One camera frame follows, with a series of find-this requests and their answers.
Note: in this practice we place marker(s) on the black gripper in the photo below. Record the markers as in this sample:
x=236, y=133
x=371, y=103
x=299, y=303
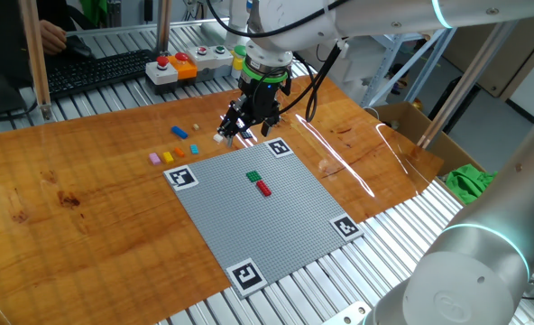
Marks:
x=260, y=101

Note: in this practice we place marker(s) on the white small Lego block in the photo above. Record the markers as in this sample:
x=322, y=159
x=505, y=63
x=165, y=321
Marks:
x=218, y=138

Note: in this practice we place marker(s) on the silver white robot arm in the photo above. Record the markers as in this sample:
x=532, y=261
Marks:
x=474, y=271

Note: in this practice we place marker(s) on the black Lego plate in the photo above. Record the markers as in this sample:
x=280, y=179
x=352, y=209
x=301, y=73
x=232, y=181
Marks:
x=248, y=135

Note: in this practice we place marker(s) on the green Lego block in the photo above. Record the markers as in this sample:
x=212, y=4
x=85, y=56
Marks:
x=254, y=176

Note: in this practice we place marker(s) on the light blue Lego block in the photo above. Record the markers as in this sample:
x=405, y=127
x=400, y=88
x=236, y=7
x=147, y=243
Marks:
x=194, y=149

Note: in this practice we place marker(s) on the red Lego block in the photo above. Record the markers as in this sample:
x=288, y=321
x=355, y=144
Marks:
x=264, y=188

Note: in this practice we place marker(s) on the long blue Lego brick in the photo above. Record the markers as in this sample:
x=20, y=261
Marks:
x=179, y=132

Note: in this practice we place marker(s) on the orange Lego block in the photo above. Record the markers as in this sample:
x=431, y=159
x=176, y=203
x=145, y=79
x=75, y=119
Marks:
x=179, y=152

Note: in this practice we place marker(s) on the yellow Lego block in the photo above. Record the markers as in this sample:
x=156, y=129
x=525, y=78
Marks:
x=168, y=157

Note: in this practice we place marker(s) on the grey Lego baseplate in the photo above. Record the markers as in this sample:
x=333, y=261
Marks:
x=258, y=225

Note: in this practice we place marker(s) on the pink Lego block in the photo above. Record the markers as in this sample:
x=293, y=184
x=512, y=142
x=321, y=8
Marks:
x=154, y=159

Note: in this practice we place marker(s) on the bare human hand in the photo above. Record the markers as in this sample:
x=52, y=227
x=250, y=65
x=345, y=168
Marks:
x=52, y=38

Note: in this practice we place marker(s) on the black white fiducial marker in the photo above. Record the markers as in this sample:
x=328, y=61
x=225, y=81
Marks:
x=181, y=177
x=246, y=277
x=279, y=147
x=347, y=227

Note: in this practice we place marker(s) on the yellow box green button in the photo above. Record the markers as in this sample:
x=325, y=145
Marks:
x=237, y=63

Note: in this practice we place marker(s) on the grey two button box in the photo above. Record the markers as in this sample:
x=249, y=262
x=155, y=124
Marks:
x=210, y=58

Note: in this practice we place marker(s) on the orange box red button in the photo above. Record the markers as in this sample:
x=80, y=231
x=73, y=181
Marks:
x=183, y=67

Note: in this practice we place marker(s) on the white plastic jug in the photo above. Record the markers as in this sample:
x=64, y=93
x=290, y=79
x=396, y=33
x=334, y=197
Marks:
x=237, y=18

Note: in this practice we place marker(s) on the brown cardboard box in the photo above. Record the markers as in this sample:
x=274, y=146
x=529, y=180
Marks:
x=411, y=126

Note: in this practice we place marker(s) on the black computer keyboard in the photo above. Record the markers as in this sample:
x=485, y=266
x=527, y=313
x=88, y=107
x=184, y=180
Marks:
x=95, y=72

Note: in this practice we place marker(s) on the blue grey metal shelf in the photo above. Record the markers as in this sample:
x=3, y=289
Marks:
x=411, y=63

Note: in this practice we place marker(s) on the wood grain table mat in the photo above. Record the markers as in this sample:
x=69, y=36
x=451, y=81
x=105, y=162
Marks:
x=91, y=216

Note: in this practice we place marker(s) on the black computer mouse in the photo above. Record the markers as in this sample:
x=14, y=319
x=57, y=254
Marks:
x=78, y=47

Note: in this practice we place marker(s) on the green cloth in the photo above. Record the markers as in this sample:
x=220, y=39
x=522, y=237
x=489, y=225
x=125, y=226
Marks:
x=467, y=182
x=93, y=11

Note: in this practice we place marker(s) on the person in black clothing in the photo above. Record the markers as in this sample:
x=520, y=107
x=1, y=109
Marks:
x=1, y=36

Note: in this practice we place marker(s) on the tan aluminium frame post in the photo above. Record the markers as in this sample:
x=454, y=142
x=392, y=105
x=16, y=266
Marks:
x=37, y=58
x=465, y=86
x=163, y=27

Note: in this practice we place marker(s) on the white metal bracket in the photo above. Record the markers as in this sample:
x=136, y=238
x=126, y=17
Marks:
x=348, y=314

